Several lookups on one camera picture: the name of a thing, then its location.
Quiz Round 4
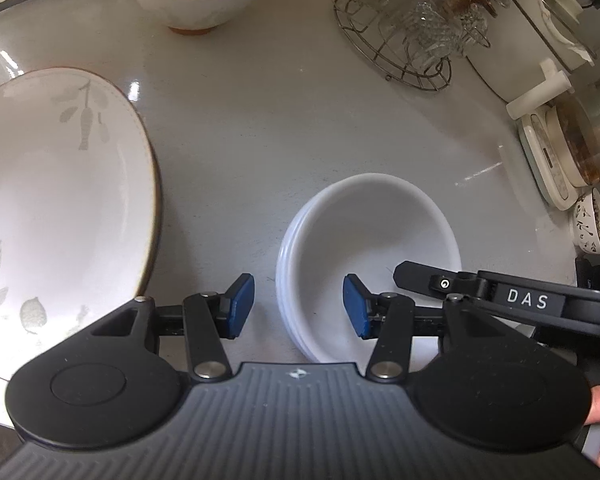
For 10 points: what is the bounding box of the white electric pot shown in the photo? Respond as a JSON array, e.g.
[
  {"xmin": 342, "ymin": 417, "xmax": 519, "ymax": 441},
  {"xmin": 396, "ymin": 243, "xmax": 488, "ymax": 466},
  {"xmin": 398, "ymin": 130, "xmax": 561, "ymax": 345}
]
[{"xmin": 464, "ymin": 0, "xmax": 599, "ymax": 122}]

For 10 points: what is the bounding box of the leaf patterned tea cup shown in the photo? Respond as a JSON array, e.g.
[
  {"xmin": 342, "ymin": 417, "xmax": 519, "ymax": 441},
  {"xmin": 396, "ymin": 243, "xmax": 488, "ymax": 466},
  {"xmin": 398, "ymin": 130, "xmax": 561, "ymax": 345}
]
[{"xmin": 573, "ymin": 187, "xmax": 600, "ymax": 256}]

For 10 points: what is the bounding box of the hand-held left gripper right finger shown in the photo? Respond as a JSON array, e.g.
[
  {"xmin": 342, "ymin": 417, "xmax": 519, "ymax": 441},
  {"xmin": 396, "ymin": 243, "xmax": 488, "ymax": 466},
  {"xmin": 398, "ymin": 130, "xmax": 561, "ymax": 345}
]
[{"xmin": 342, "ymin": 274, "xmax": 512, "ymax": 384}]

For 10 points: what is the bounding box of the ceramic bowl with brown foot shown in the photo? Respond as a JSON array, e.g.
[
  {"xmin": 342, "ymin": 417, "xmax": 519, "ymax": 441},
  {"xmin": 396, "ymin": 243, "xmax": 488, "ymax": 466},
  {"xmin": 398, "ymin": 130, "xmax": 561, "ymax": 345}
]
[{"xmin": 128, "ymin": 0, "xmax": 272, "ymax": 36}]

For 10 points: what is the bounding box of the white ceramic bowl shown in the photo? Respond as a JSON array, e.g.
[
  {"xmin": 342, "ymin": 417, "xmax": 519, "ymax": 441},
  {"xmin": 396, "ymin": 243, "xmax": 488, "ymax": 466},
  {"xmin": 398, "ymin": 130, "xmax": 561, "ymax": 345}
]
[{"xmin": 282, "ymin": 173, "xmax": 464, "ymax": 364}]

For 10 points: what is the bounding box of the cluster of clear glass cups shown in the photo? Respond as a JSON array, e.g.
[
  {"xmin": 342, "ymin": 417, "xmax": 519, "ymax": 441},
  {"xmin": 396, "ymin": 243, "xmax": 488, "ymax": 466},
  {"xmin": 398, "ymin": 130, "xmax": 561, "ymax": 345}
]
[{"xmin": 340, "ymin": 0, "xmax": 512, "ymax": 73}]

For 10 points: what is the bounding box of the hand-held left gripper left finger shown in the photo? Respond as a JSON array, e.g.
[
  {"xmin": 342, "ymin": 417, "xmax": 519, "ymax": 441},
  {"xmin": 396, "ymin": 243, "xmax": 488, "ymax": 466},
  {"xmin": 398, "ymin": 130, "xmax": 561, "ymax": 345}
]
[{"xmin": 89, "ymin": 272, "xmax": 256, "ymax": 384}]

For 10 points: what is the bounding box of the round wire rack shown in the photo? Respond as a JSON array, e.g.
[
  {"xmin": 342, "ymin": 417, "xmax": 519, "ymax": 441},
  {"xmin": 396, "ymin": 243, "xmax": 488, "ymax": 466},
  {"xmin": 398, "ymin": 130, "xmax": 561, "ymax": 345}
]
[{"xmin": 332, "ymin": 0, "xmax": 453, "ymax": 93}]

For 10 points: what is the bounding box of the cream kettle base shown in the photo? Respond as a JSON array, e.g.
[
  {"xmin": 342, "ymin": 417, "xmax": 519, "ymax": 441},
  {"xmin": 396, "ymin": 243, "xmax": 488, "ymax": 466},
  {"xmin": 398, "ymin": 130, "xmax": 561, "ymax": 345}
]
[{"xmin": 517, "ymin": 104, "xmax": 589, "ymax": 212}]

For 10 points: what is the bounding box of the white leaf print plate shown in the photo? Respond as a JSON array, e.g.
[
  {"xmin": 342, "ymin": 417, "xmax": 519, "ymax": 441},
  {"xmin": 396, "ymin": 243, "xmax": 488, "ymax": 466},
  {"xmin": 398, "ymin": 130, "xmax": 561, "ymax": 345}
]
[{"xmin": 0, "ymin": 66, "xmax": 159, "ymax": 430}]

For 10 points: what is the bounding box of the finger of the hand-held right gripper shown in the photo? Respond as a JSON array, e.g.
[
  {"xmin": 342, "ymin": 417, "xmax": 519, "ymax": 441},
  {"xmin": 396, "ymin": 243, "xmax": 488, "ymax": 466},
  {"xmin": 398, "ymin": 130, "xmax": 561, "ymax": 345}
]
[{"xmin": 393, "ymin": 261, "xmax": 494, "ymax": 312}]

